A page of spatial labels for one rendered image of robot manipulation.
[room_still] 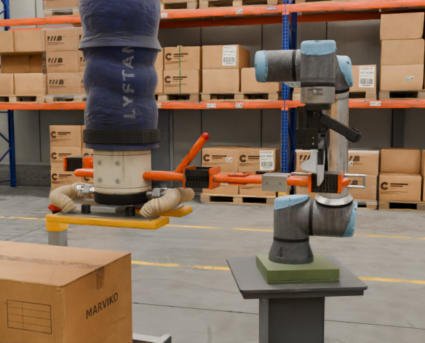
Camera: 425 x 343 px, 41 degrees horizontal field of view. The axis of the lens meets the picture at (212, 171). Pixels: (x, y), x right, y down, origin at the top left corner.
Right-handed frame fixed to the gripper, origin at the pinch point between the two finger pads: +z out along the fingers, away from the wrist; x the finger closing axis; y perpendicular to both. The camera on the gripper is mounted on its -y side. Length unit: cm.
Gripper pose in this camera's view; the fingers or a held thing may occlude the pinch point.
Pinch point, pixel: (324, 180)
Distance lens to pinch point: 155.7
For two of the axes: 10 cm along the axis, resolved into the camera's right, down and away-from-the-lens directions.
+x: -3.2, 1.0, -9.4
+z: 0.0, 9.9, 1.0
